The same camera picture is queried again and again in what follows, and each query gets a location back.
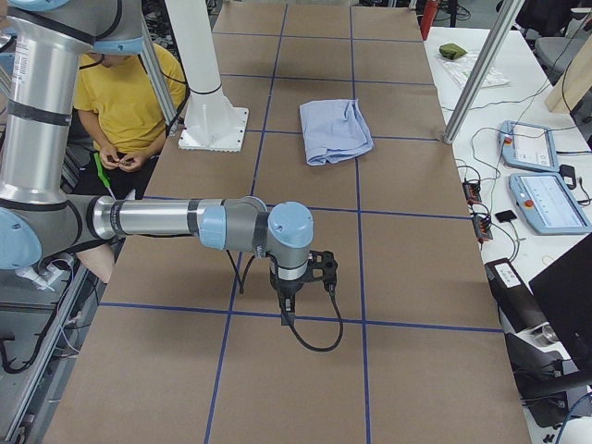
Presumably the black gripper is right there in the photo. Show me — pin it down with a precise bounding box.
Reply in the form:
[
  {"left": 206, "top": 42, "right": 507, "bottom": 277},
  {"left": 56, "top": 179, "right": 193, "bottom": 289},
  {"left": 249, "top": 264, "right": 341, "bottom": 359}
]
[{"left": 269, "top": 270, "right": 308, "bottom": 327}]

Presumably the light blue striped shirt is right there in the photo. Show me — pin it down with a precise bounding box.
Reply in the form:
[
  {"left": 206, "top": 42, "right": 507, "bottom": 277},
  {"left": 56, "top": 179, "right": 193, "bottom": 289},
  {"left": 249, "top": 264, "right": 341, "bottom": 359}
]
[{"left": 300, "top": 99, "right": 374, "bottom": 167}]

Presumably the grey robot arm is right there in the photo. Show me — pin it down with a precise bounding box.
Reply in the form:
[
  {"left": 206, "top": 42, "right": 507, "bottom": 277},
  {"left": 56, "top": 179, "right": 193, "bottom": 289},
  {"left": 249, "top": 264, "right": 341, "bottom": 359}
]
[{"left": 1, "top": 1, "right": 315, "bottom": 326}]

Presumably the grey orange connector hub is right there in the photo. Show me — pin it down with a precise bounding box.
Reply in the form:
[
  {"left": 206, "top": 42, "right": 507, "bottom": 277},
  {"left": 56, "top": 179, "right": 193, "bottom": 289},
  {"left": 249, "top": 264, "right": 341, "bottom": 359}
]
[
  {"left": 471, "top": 213, "right": 493, "bottom": 243},
  {"left": 462, "top": 180, "right": 482, "bottom": 204}
]

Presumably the black box with white label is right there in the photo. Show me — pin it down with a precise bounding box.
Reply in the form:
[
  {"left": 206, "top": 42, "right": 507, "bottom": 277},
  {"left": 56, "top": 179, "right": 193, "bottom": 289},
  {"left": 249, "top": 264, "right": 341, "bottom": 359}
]
[{"left": 484, "top": 258, "right": 547, "bottom": 332}]

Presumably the small black phone device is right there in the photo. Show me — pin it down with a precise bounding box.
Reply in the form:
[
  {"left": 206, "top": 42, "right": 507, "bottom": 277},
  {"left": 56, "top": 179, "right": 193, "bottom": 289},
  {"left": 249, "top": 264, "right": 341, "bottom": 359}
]
[{"left": 495, "top": 210, "right": 517, "bottom": 223}]

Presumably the white power strip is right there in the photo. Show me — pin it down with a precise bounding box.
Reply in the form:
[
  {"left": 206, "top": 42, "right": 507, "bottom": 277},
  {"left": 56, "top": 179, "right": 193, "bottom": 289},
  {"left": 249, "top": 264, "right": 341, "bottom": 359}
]
[{"left": 15, "top": 254, "right": 74, "bottom": 291}]

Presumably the person in yellow shirt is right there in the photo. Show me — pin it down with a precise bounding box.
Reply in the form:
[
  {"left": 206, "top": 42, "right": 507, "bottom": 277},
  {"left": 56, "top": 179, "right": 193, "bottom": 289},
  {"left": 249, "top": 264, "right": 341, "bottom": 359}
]
[{"left": 68, "top": 41, "right": 189, "bottom": 284}]

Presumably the lower blue teach pendant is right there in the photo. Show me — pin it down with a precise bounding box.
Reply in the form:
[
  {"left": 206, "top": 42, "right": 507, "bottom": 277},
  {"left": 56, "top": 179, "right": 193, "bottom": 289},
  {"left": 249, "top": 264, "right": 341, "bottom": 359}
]
[{"left": 508, "top": 172, "right": 591, "bottom": 235}]

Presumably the blue teach pendant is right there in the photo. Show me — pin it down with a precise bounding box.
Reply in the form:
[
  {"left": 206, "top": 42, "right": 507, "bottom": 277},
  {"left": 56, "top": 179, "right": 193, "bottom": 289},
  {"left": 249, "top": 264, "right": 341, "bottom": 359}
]
[
  {"left": 499, "top": 120, "right": 560, "bottom": 173},
  {"left": 508, "top": 172, "right": 591, "bottom": 235}
]

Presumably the upper blue teach pendant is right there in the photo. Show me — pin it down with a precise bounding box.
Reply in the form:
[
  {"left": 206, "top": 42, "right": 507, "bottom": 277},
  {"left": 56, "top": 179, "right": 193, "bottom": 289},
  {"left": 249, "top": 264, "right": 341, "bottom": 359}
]
[{"left": 499, "top": 120, "right": 560, "bottom": 173}]

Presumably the clear plastic MINI bag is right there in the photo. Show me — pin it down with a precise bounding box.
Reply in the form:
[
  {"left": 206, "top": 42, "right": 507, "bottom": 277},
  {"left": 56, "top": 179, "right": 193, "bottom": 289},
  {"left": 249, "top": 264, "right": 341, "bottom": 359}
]
[{"left": 441, "top": 53, "right": 512, "bottom": 89}]

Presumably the green folded cloth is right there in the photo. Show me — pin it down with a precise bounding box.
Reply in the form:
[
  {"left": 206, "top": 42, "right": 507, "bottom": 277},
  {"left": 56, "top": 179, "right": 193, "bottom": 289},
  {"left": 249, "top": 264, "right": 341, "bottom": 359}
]
[{"left": 438, "top": 43, "right": 467, "bottom": 60}]

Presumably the red fire extinguisher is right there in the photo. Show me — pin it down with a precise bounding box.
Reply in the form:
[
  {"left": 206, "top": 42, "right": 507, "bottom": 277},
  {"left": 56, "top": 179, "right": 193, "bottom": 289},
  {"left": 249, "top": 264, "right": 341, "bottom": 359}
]
[{"left": 420, "top": 0, "right": 439, "bottom": 41}]

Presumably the wooden board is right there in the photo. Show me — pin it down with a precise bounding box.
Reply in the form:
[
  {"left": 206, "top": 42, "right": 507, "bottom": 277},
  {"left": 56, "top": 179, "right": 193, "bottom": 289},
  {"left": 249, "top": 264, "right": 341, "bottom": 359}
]
[{"left": 545, "top": 37, "right": 592, "bottom": 114}]

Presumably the right black braided cable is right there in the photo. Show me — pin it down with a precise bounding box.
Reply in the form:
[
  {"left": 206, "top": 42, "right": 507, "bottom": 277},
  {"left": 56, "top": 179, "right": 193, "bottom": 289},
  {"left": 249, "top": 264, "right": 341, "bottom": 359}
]
[{"left": 226, "top": 249, "right": 346, "bottom": 352}]

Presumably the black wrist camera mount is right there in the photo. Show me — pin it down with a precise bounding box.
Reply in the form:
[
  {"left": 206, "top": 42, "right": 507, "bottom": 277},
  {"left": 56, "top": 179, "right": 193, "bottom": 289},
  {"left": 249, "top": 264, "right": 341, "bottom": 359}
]
[{"left": 302, "top": 251, "right": 339, "bottom": 294}]

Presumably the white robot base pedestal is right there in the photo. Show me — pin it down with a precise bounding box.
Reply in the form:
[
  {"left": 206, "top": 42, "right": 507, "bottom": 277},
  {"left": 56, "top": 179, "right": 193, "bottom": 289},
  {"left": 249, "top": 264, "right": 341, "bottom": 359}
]
[{"left": 166, "top": 0, "right": 249, "bottom": 153}]

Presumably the green handled tool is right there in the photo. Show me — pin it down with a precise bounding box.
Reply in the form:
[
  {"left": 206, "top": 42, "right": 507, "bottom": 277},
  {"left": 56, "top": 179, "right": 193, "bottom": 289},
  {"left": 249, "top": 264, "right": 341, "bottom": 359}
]
[{"left": 93, "top": 152, "right": 116, "bottom": 199}]

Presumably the silver aluminium frame post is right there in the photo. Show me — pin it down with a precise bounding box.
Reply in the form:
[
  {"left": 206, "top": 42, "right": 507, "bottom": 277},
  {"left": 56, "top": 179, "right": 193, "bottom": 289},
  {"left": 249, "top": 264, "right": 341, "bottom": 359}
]
[{"left": 443, "top": 0, "right": 524, "bottom": 144}]

